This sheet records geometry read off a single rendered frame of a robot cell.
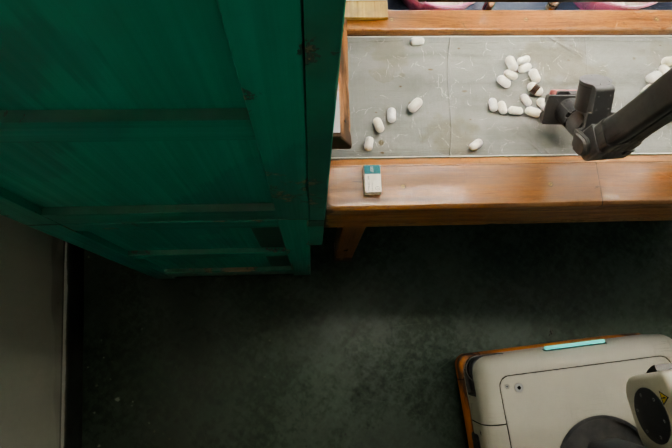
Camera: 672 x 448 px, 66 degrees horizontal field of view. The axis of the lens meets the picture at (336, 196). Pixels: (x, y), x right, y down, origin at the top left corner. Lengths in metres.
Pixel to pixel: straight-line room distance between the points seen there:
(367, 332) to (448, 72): 0.94
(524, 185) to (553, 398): 0.71
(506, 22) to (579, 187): 0.41
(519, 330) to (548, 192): 0.84
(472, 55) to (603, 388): 1.00
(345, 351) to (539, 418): 0.61
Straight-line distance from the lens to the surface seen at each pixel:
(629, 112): 0.97
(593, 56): 1.40
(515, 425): 1.63
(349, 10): 1.26
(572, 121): 1.13
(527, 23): 1.35
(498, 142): 1.21
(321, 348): 1.80
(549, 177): 1.20
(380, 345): 1.81
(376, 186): 1.07
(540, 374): 1.65
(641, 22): 1.47
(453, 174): 1.13
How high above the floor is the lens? 1.80
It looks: 74 degrees down
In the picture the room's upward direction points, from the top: 9 degrees clockwise
